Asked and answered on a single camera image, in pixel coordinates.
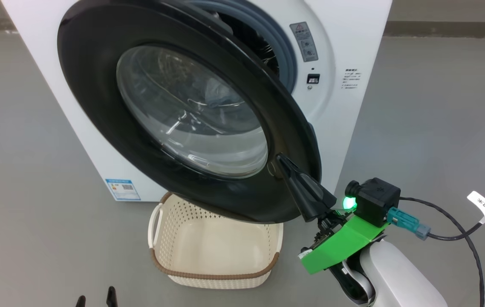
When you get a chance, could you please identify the white cable tag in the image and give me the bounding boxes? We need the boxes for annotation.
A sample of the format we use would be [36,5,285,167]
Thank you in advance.
[467,191,485,223]

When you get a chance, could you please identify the blue cartoon print clothes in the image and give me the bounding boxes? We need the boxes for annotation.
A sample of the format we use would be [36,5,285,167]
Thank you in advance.
[196,77,245,108]

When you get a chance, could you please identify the black right camera cable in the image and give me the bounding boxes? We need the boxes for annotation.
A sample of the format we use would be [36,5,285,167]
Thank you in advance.
[399,190,485,307]

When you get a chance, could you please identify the white front-load washing machine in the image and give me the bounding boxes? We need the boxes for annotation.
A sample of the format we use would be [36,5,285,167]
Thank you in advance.
[0,0,393,203]

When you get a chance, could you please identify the teal right camera connector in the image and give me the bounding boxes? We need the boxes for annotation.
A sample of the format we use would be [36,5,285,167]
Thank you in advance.
[387,207,431,240]

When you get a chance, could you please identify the black round glass washer door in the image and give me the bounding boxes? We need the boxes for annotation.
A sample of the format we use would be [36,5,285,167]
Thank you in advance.
[57,0,322,223]

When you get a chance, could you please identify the cream perforated laundry basket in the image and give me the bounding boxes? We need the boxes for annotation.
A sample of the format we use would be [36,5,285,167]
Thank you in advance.
[148,192,284,290]

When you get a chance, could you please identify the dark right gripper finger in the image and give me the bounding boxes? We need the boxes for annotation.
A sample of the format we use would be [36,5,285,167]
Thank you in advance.
[276,153,338,222]

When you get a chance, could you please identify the blue energy label sticker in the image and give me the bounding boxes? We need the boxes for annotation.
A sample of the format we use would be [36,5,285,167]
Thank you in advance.
[105,179,141,201]

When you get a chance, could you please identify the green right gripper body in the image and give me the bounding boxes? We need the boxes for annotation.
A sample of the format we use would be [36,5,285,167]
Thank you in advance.
[298,209,387,275]

